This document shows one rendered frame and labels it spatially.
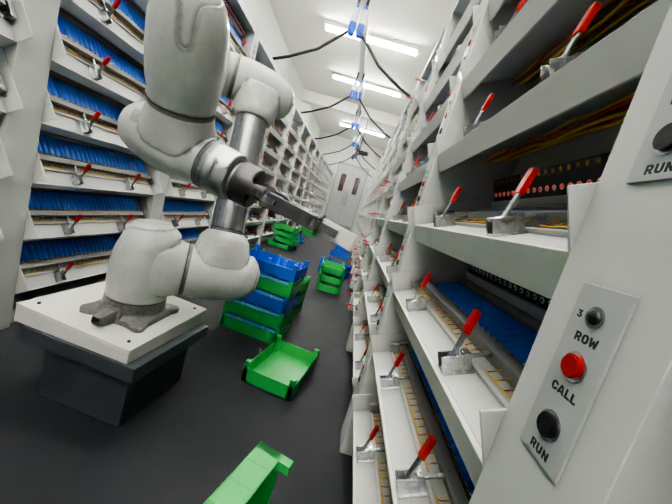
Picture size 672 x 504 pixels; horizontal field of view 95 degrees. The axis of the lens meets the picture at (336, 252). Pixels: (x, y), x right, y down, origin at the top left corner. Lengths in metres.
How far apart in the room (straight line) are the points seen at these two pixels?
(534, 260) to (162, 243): 0.83
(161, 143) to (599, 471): 0.60
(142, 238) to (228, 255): 0.22
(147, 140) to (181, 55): 0.15
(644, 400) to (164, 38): 0.57
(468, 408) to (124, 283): 0.84
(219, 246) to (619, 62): 0.87
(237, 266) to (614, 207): 0.86
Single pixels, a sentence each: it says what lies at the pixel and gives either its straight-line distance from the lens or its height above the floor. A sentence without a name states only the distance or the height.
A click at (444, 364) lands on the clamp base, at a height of 0.54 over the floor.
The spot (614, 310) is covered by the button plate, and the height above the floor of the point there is 0.69.
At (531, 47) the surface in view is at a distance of 0.84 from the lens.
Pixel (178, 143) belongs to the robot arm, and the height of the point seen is 0.72.
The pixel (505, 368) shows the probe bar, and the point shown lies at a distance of 0.45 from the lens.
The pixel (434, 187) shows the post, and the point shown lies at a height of 0.82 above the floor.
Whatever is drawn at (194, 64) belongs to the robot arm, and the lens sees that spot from 0.53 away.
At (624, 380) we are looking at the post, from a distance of 0.24.
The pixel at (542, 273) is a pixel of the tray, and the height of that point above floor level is 0.69.
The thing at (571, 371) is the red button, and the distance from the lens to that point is 0.26.
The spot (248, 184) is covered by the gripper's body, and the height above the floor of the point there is 0.69.
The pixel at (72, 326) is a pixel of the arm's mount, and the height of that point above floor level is 0.24.
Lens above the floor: 0.70
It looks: 8 degrees down
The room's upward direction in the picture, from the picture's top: 17 degrees clockwise
